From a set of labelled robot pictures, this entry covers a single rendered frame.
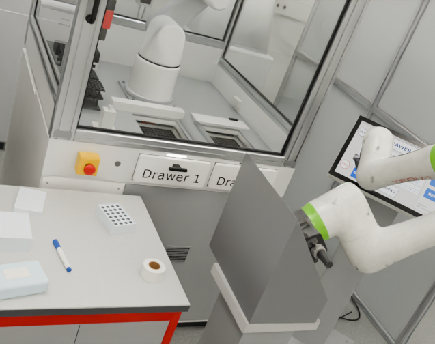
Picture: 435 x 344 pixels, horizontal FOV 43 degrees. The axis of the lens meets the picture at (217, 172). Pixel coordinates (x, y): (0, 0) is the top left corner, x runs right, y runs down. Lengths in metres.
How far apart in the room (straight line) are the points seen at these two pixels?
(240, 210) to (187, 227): 0.56
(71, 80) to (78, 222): 0.46
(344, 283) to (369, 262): 0.96
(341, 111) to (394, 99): 0.47
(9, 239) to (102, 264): 0.27
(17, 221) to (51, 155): 0.33
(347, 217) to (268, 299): 0.34
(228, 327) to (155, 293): 0.32
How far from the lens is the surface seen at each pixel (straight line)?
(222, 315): 1.89
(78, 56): 1.80
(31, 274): 1.54
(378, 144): 1.99
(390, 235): 1.74
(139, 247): 1.81
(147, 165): 2.02
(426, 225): 1.73
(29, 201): 1.87
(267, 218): 1.61
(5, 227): 1.68
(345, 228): 1.71
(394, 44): 3.53
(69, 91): 1.84
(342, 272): 2.67
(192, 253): 2.38
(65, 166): 1.97
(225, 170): 2.15
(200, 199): 2.21
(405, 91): 3.37
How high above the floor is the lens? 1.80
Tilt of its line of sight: 25 degrees down
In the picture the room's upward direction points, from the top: 21 degrees clockwise
